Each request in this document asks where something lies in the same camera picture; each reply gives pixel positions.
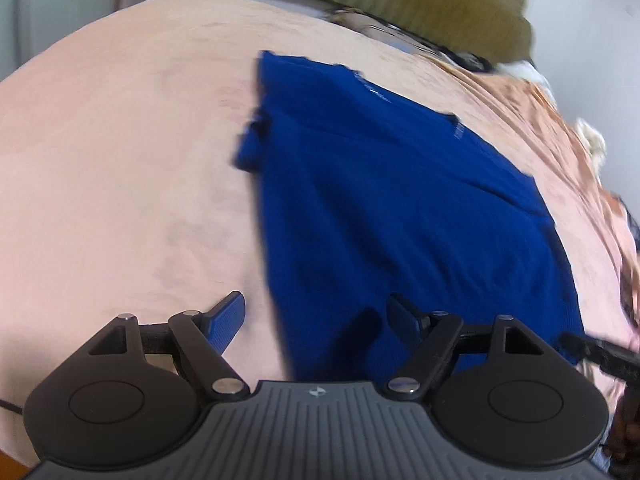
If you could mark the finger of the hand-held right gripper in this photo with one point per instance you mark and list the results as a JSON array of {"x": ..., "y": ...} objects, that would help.
[{"x": 600, "y": 352}]

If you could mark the blue beaded sweater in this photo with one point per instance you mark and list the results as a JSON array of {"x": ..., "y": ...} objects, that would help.
[{"x": 390, "y": 200}]

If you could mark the person's right hand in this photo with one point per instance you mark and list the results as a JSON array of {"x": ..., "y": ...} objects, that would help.
[{"x": 627, "y": 425}]

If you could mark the olive green pillow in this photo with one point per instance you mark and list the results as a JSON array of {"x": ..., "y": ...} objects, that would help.
[{"x": 440, "y": 5}]

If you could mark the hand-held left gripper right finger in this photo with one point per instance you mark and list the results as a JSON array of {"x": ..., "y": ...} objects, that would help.
[{"x": 402, "y": 321}]

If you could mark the peach blanket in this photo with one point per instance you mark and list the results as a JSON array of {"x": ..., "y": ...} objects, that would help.
[{"x": 550, "y": 125}]

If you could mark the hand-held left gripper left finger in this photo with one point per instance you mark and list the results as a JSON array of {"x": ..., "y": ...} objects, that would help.
[{"x": 227, "y": 321}]

